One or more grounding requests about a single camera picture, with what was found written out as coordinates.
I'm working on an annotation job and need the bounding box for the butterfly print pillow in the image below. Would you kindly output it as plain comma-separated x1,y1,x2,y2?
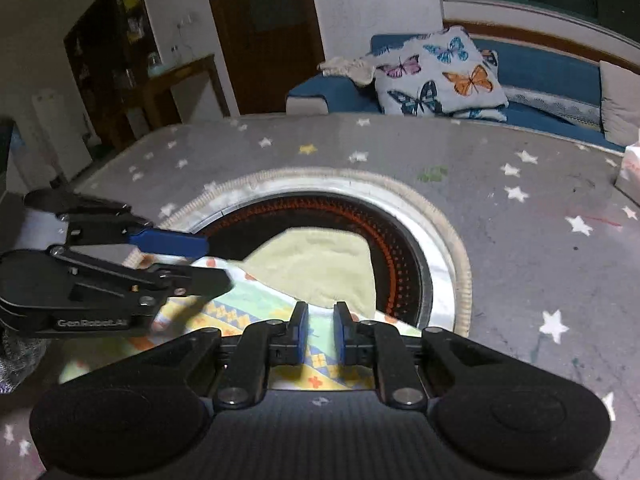
374,27,510,122

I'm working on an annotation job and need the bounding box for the grey cushion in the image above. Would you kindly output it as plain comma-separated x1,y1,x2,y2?
599,60,640,147

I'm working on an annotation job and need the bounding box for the white floor appliance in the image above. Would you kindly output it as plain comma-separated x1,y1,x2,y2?
32,89,93,181

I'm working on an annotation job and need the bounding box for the patterned green children's garment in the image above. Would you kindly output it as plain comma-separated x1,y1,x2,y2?
60,227,432,392

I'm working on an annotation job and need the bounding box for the round black hotplate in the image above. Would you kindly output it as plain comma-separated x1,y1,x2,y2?
192,187,435,330

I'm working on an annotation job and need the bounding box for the wooden side table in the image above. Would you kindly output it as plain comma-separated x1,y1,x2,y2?
142,54,231,128

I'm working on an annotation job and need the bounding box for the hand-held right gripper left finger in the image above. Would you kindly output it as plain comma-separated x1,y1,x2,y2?
150,301,309,409

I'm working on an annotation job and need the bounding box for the dark wooden door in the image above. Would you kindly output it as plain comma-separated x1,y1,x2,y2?
200,0,326,116

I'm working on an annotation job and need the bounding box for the dark wooden shelf cabinet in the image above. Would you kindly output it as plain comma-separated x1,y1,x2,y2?
64,0,162,151

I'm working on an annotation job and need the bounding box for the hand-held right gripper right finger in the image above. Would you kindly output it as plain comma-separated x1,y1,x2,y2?
334,301,501,409

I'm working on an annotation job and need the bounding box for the blue sofa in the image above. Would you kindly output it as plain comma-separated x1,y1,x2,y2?
286,22,640,154

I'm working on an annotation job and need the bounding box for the white crumpled cloth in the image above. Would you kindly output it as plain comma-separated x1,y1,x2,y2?
317,56,378,85

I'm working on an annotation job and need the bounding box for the grey star-print tablecloth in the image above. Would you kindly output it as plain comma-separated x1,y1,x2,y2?
0,112,640,480

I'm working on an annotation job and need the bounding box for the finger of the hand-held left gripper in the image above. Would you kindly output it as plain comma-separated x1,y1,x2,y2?
49,245,234,307
24,189,209,259

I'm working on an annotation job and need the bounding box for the pink tissue pack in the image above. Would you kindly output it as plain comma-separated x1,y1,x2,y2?
615,130,640,206

